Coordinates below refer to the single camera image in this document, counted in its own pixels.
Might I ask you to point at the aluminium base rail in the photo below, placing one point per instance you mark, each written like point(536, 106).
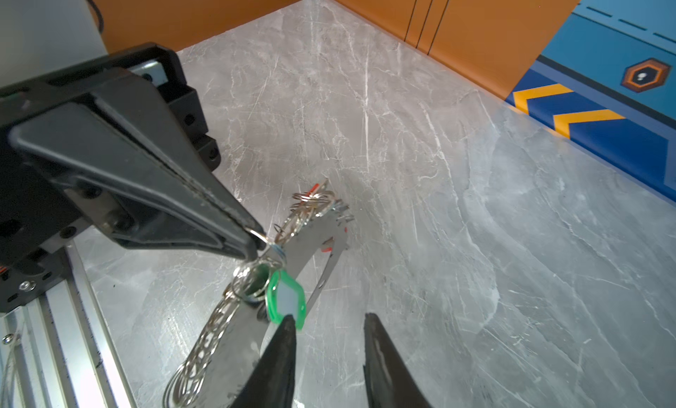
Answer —
point(56, 350)

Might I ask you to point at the green plastic key tag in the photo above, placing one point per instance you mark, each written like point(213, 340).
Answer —
point(285, 297)

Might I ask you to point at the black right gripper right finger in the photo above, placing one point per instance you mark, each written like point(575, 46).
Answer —
point(388, 382)

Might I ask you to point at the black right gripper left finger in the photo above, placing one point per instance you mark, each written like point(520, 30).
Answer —
point(272, 383)

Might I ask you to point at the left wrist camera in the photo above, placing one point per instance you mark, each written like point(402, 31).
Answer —
point(42, 36)

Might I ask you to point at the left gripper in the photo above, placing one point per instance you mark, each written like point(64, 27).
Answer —
point(138, 164)

